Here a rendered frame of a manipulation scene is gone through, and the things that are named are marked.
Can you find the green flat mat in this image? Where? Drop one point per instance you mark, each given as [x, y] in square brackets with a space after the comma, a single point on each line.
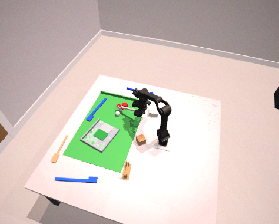
[115, 154]

